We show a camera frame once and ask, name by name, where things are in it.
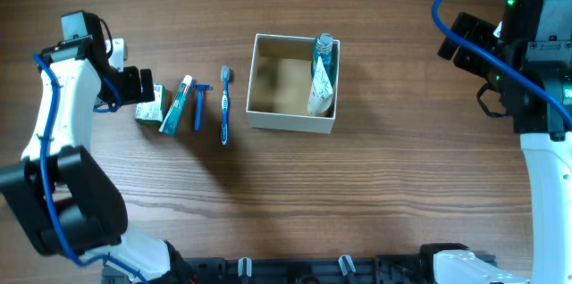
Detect green white soap bar pack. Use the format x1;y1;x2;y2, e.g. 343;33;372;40
135;84;166;124

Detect teal white toothpaste tube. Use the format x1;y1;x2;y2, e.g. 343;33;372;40
159;75;193;136

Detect blue disposable razor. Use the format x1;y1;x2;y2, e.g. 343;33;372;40
192;84;212;131

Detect blue mouthwash bottle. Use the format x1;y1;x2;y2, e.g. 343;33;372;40
311;33;334;85

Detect white lotion tube green leaves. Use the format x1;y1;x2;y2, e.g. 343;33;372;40
307;56;333;116

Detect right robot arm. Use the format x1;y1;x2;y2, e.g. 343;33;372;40
432;0;571;283

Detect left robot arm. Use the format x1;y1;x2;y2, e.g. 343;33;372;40
1;10;198;283

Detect blue white toothbrush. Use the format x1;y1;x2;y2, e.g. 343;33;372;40
221;65;231;145

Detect white open cardboard box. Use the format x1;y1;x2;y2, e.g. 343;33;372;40
246;34;339;134

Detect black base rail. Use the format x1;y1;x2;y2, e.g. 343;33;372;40
100;255;497;284

